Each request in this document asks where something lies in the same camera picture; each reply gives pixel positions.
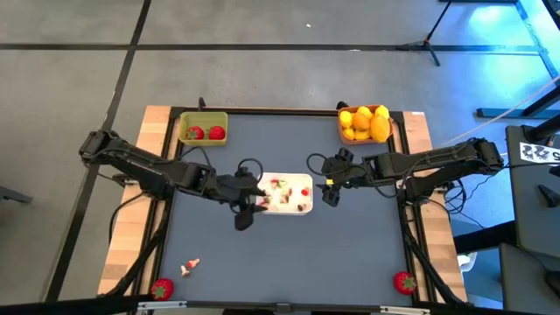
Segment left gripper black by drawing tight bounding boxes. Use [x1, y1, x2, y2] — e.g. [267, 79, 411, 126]
[213, 173, 270, 232]

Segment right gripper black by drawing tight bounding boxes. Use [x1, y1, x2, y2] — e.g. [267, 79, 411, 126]
[315, 156, 367, 208]

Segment white plastic basket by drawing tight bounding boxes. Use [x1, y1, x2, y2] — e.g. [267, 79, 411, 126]
[255, 171, 314, 216]

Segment orange plastic basket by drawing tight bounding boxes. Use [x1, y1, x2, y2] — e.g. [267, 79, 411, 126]
[336, 104, 394, 146]

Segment yellow-green plastic basket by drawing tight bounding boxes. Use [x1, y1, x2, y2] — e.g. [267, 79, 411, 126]
[178, 110, 229, 147]

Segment small white object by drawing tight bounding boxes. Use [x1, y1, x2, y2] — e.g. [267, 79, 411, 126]
[457, 252, 478, 273]

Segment black tripod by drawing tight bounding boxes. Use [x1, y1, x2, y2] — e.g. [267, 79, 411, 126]
[395, 0, 454, 67]

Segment grey desk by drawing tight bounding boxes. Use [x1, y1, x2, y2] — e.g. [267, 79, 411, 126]
[505, 124, 560, 263]

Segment white printed paper tag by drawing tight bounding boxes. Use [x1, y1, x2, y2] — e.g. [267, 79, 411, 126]
[519, 141, 560, 166]

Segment black desk object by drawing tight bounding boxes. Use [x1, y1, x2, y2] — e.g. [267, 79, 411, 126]
[536, 183, 560, 209]

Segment grey cabinet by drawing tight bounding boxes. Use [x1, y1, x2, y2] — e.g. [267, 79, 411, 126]
[498, 242, 560, 315]

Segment dark grey floor object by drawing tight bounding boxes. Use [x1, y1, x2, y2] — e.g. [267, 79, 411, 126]
[0, 185, 34, 206]

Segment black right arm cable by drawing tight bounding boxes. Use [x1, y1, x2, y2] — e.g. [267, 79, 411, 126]
[304, 151, 336, 178]

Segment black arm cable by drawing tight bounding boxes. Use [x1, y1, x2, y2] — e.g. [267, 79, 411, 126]
[304, 151, 336, 178]
[174, 145, 265, 181]

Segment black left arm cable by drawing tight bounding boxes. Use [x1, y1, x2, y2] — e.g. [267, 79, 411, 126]
[174, 145, 265, 181]

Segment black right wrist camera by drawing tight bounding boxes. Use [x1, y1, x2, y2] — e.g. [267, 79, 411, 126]
[335, 147, 356, 164]

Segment black aluminium rig frame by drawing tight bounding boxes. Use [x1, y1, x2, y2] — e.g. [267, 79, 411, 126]
[98, 103, 469, 315]

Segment black cable bundle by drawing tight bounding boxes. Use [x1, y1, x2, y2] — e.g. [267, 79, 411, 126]
[437, 162, 560, 231]

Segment black floor cable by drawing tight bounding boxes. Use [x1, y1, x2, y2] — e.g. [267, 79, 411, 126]
[107, 192, 148, 247]

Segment black stand frame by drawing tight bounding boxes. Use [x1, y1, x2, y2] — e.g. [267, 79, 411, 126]
[475, 0, 560, 132]

